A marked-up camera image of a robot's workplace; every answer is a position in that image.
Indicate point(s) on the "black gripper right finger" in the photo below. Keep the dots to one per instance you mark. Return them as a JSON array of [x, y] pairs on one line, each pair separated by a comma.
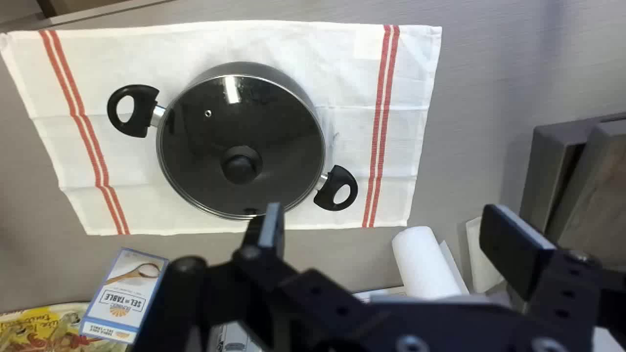
[[514, 250]]

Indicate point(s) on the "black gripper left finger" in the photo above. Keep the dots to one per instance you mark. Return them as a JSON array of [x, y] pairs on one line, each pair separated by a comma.
[[270, 227]]

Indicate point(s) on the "glass lid with black knob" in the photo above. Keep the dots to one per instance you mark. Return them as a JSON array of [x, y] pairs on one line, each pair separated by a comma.
[[274, 123]]

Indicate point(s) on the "black cooking pot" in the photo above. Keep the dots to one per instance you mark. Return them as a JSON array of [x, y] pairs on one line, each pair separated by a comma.
[[246, 68]]

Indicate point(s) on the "dark grey board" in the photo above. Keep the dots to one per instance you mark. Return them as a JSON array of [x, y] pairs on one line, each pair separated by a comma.
[[544, 168]]

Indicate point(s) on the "white paper towel roll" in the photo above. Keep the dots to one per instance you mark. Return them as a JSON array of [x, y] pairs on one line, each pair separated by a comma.
[[422, 260]]

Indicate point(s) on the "blue and white carton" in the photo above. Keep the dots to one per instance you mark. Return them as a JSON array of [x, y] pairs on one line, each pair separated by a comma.
[[123, 299]]

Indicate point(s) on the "white towel with red stripes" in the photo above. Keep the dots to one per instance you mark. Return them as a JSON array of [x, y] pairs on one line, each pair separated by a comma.
[[293, 51]]

